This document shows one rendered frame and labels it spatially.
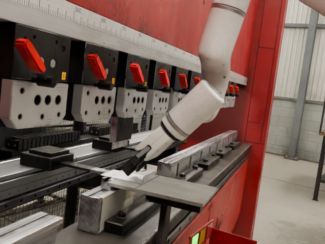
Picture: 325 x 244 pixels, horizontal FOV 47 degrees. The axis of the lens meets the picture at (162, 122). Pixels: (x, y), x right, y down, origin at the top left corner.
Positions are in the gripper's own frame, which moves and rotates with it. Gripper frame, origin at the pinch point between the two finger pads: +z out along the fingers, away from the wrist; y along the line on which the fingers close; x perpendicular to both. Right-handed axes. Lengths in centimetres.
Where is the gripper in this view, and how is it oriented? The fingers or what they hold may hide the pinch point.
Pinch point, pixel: (133, 166)
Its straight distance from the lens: 108.2
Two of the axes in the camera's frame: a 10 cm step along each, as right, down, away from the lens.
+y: -3.4, 0.5, -9.4
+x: 6.4, 7.5, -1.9
